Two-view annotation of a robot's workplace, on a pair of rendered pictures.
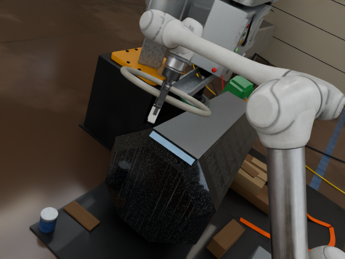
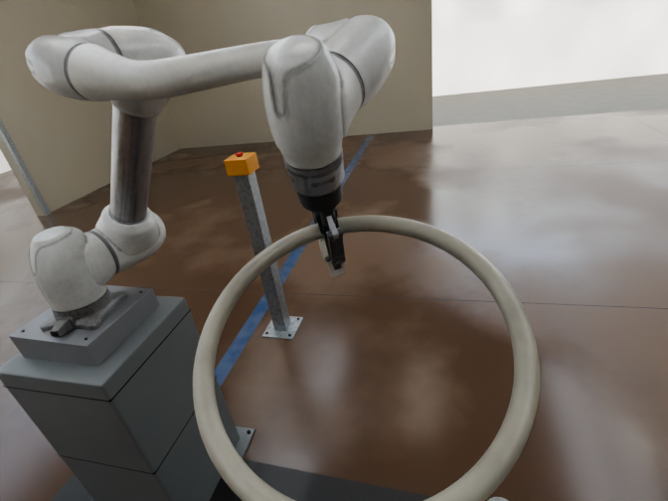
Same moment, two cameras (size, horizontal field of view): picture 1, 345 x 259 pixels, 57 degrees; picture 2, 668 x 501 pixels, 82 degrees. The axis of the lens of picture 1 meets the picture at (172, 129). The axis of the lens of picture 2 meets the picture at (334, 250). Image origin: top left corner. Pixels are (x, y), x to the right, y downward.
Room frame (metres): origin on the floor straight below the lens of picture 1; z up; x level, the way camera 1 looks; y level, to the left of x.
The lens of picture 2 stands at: (1.83, 0.05, 1.52)
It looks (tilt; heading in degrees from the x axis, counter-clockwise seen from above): 29 degrees down; 176
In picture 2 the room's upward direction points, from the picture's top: 9 degrees counter-clockwise
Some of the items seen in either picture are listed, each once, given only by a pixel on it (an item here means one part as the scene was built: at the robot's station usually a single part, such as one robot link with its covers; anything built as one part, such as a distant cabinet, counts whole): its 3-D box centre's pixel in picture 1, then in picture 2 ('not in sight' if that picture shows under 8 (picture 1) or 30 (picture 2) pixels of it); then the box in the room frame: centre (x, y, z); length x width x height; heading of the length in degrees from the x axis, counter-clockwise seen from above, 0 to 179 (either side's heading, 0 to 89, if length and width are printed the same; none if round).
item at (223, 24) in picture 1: (225, 37); not in sight; (2.12, -0.09, 1.30); 0.36 x 0.22 x 0.45; 165
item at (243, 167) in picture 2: not in sight; (263, 251); (-0.07, -0.19, 0.54); 0.20 x 0.20 x 1.09; 66
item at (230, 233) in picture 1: (226, 238); not in sight; (1.66, -0.67, 0.07); 0.30 x 0.12 x 0.12; 151
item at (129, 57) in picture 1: (149, 63); not in sight; (2.49, 0.39, 0.76); 0.49 x 0.49 x 0.05; 66
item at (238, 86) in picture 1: (237, 90); not in sight; (3.51, -0.54, 0.43); 0.35 x 0.35 x 0.87; 51
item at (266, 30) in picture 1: (237, 45); not in sight; (5.34, -0.47, 0.43); 1.30 x 0.62 x 0.86; 158
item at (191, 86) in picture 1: (200, 76); not in sight; (1.93, -0.04, 1.06); 0.69 x 0.19 x 0.05; 165
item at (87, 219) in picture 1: (81, 215); not in sight; (1.40, 0.35, 0.02); 0.25 x 0.10 x 0.01; 70
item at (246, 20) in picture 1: (237, 41); not in sight; (1.94, -0.16, 1.35); 0.08 x 0.03 x 0.28; 165
